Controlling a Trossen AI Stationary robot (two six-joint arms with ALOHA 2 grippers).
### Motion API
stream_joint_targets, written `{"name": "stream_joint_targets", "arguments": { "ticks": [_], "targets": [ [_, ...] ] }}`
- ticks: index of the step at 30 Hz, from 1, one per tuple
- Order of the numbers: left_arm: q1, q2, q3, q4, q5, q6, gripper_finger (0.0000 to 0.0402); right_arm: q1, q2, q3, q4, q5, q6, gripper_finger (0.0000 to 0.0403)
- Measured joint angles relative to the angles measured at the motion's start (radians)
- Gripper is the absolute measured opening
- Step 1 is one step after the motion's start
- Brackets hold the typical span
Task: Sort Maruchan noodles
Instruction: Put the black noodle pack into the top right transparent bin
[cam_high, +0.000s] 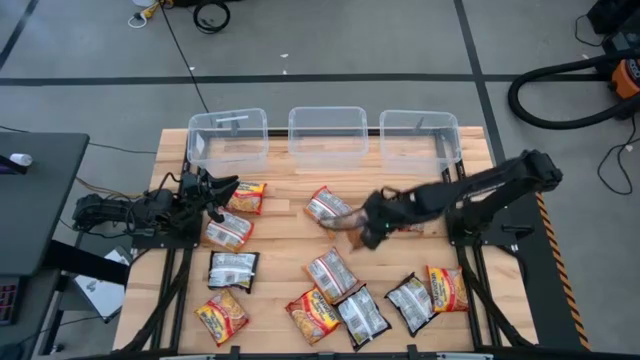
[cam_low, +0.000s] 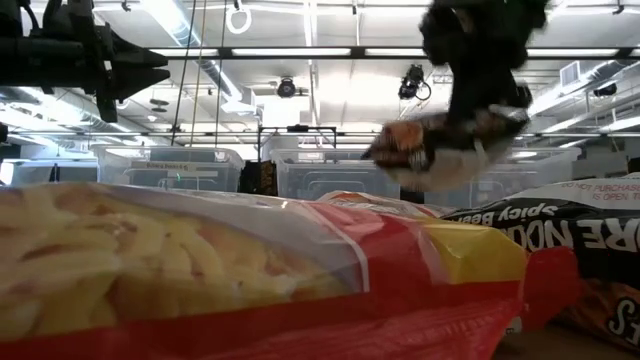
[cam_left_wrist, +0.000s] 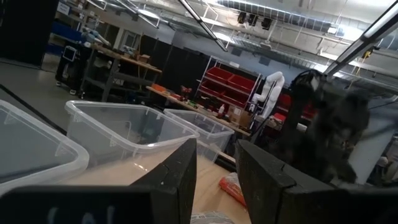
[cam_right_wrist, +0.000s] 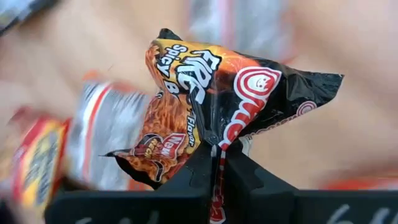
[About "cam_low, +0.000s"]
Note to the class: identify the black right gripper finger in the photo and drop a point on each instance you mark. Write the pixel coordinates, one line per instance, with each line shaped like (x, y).
(467, 95)
(507, 92)

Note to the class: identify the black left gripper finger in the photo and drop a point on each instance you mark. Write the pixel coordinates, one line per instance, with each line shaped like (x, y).
(140, 55)
(142, 80)

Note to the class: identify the black fire noodle packet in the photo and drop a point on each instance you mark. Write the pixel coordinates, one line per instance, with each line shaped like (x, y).
(440, 160)

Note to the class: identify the orange noodle packet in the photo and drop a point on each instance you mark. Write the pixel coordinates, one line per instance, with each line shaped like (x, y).
(370, 200)

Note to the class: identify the black spicy beef noodle packet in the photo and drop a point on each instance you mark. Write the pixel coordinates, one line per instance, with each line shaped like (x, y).
(575, 235)

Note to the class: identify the large red yellow noodle packet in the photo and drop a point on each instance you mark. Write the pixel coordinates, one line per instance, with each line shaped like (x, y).
(200, 260)

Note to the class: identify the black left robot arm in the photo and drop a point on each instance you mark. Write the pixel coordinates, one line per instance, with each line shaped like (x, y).
(25, 60)

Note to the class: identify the white ceiling air vent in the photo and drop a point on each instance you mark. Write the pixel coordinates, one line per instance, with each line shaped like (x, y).
(570, 73)

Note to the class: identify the clear plastic bin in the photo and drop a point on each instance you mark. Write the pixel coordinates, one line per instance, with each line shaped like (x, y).
(340, 175)
(540, 165)

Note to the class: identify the clear bin with paper label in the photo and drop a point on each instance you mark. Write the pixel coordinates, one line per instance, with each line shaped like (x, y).
(170, 170)

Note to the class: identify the black dome ceiling fixture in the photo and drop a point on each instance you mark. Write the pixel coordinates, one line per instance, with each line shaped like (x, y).
(605, 90)

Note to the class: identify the grey fabric partition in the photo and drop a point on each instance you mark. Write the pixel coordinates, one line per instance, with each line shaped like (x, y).
(75, 172)

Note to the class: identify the dark background monitor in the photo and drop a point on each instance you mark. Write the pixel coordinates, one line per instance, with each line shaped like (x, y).
(634, 166)

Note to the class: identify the background shelf with goods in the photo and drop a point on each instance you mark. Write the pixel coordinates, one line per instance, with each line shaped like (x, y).
(257, 177)

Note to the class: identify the silver ceiling air duct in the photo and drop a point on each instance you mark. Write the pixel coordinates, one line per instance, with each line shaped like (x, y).
(170, 22)

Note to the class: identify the black overhead frame beam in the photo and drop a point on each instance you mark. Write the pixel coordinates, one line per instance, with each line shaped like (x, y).
(357, 52)

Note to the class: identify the round black ceiling camera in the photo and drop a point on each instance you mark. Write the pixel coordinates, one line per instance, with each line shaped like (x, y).
(286, 88)

